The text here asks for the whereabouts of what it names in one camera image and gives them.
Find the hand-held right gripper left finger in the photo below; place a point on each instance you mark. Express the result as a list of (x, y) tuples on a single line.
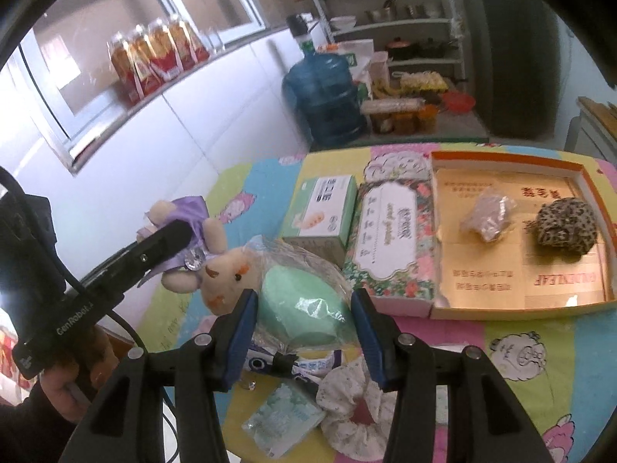
[(241, 337)]

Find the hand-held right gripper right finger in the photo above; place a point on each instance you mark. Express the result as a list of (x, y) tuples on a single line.
[(371, 342)]

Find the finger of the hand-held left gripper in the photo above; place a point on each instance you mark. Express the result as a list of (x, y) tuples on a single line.
[(161, 242)]

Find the white floral scrunchie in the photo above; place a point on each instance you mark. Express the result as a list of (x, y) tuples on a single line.
[(347, 395)]

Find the plush bunny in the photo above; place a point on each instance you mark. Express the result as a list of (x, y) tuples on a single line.
[(221, 279)]

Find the blue and white packet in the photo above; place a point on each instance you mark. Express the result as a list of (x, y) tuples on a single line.
[(313, 366)]

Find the green sponge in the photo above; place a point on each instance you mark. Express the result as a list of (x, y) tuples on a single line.
[(294, 299)]

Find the pale green wipes packet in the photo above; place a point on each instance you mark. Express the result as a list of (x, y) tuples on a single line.
[(279, 419)]

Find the orange cardboard box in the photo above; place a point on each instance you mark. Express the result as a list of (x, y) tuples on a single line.
[(482, 275)]

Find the leopard print scrunchie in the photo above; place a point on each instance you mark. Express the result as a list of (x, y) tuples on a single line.
[(564, 226)]

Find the person's left forearm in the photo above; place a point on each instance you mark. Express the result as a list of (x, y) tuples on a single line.
[(29, 431)]

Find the person's left hand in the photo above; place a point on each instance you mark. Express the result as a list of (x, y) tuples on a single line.
[(65, 383)]

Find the floral print box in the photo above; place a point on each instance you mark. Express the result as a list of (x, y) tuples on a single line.
[(390, 241)]

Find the green paper box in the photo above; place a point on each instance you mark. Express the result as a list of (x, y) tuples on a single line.
[(323, 207)]

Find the colourful printed tablecloth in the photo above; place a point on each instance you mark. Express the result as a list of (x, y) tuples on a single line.
[(530, 347)]

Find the crumpled clear plastic wrapper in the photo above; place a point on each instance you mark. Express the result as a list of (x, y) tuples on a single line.
[(489, 217)]

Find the jar of orange preserve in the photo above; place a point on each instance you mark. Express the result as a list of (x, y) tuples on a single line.
[(428, 119), (405, 124)]

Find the blue water jug with pump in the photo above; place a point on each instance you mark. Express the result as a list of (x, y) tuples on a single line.
[(323, 91)]

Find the pack of dried noodles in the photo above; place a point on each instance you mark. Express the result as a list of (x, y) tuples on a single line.
[(393, 106)]

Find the bunch of bananas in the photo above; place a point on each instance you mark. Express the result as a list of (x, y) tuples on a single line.
[(385, 90)]

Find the red plastic basin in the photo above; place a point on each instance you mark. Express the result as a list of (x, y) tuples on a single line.
[(458, 102)]

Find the tray of eggs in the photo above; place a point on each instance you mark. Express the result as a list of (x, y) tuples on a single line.
[(424, 82)]

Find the white and green rice bag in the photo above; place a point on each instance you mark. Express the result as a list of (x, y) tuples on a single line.
[(354, 58)]

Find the white plastic container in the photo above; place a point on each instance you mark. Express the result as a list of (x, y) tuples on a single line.
[(379, 67)]

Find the white bowl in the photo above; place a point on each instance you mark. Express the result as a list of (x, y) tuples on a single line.
[(343, 22)]

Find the pot with red lid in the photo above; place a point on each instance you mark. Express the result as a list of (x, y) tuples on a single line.
[(401, 49)]

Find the grey kitchen counter cabinet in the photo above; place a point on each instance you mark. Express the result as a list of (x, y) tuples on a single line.
[(590, 137)]

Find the black wok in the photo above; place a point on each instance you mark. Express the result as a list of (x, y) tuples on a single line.
[(436, 49)]

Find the grey kitchen shelf rack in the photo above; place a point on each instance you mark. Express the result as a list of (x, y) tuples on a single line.
[(385, 21)]

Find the dark refrigerator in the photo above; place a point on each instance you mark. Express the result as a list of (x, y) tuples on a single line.
[(520, 58)]

